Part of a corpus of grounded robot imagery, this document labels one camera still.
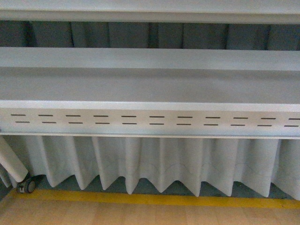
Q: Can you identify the black caster wheel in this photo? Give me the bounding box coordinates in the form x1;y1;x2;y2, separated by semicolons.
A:
16;177;36;194

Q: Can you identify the yellow floor tape line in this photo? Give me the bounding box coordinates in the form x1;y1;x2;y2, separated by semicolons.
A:
8;189;300;209

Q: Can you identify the white pleated curtain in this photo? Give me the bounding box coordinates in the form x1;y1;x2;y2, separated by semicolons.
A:
0;21;300;199

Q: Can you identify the white rolled fabric tube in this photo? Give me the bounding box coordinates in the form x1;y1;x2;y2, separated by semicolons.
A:
0;136;29;183

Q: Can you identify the white metal shelf rack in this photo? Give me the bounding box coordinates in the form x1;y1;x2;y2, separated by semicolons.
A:
0;0;300;141

